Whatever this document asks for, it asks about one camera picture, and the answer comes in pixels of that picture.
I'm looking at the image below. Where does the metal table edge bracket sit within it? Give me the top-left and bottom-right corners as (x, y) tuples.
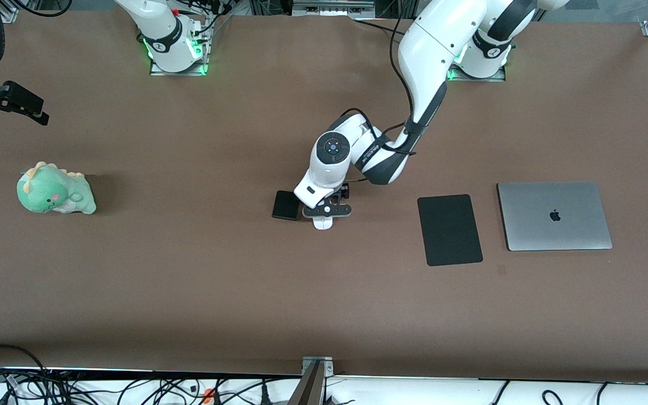
(301, 356), (334, 376)

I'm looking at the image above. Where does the silver laptop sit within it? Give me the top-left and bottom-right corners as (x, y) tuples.
(497, 181), (613, 251)

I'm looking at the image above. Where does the dark aluminium post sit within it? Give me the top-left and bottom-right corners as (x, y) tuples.
(289, 361), (326, 405)

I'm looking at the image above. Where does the black mouse pad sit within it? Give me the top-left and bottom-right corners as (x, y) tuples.
(417, 194), (484, 267)

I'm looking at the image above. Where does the green dinosaur plush toy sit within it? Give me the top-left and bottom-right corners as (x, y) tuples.
(16, 161), (97, 215)

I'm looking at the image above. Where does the grey metal frame box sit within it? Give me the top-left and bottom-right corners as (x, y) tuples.
(291, 0), (376, 16)

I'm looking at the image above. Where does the black looped cable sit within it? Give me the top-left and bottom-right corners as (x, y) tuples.
(0, 344), (50, 392)

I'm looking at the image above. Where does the black cable across table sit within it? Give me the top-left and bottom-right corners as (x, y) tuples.
(354, 17), (409, 35)

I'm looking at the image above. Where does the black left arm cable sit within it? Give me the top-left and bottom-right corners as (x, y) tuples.
(340, 16), (421, 156)

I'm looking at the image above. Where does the small black box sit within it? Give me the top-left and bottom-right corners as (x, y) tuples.
(272, 190), (302, 221)

